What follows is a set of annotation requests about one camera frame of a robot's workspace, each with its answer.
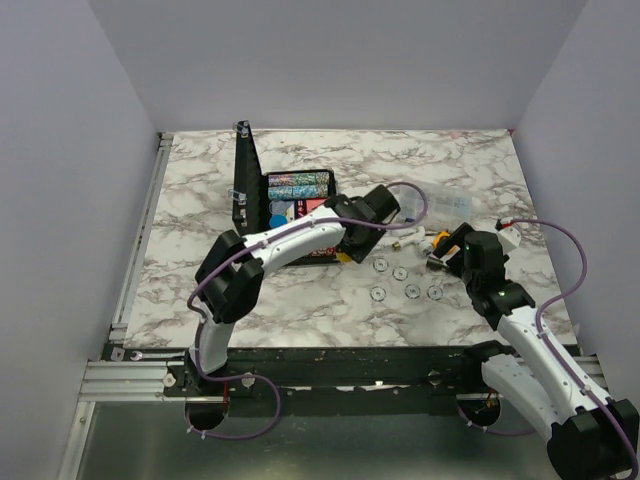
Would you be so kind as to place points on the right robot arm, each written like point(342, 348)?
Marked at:
point(588, 433)

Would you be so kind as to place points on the clear plastic organizer box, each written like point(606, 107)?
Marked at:
point(447, 207)

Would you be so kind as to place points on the white poker chip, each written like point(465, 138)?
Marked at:
point(435, 292)
point(400, 274)
point(380, 265)
point(378, 294)
point(412, 291)

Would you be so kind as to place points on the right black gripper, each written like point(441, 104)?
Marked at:
point(458, 237)

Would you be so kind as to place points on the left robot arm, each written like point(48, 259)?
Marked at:
point(229, 280)

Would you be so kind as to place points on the black poker chip case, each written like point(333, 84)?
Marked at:
point(257, 195)

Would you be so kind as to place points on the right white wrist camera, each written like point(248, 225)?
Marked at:
point(508, 235)

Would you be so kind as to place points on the white plastic valve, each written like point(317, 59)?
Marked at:
point(422, 239)

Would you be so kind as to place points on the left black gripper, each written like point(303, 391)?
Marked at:
point(358, 253)

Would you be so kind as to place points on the aluminium rail frame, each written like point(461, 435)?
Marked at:
point(186, 206)

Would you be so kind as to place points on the grey metal cylinder part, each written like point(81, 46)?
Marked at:
point(435, 264)

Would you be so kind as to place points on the yellow round dealer chip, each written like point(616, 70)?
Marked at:
point(342, 257)

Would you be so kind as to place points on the blue round chip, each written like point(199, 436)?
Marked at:
point(277, 221)

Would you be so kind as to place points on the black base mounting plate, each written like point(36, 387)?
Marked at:
point(353, 381)

